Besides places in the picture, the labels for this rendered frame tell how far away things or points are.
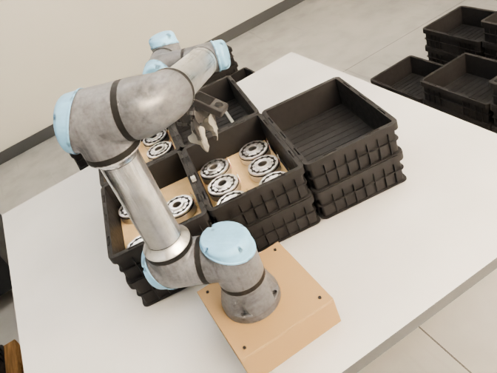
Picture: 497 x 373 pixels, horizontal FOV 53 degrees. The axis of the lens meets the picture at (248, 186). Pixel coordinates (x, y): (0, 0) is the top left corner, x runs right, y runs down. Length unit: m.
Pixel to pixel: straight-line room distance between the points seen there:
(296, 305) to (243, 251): 0.22
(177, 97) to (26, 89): 3.91
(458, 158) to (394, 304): 0.58
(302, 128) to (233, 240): 0.74
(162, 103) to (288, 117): 0.92
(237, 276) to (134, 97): 0.48
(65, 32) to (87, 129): 3.81
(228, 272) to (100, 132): 0.43
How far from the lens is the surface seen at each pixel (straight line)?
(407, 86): 2.98
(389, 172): 1.58
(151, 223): 1.09
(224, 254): 1.11
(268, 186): 1.40
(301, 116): 1.80
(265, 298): 1.23
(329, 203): 1.53
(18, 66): 4.76
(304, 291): 1.28
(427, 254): 1.42
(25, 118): 4.89
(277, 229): 1.51
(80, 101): 0.96
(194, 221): 1.40
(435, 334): 2.11
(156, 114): 0.91
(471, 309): 2.17
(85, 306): 1.73
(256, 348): 1.22
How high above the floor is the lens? 1.75
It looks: 35 degrees down
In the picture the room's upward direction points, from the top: 23 degrees counter-clockwise
